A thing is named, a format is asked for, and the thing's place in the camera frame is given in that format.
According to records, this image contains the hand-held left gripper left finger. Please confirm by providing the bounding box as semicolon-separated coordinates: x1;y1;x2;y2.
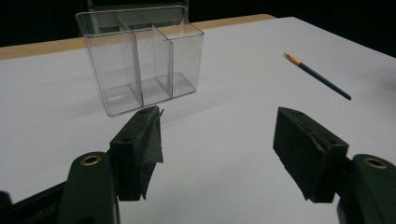
108;105;165;202

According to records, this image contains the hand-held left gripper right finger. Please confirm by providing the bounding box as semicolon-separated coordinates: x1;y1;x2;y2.
273;106;349;203

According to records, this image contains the dark blue paintbrush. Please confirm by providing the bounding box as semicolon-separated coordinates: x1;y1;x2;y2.
283;51;353;101

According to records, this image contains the clear plastic divided organizer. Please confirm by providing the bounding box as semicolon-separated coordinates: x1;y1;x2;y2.
74;4;205;118

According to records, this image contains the white table sheet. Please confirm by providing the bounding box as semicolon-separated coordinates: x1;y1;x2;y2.
0;16;396;224

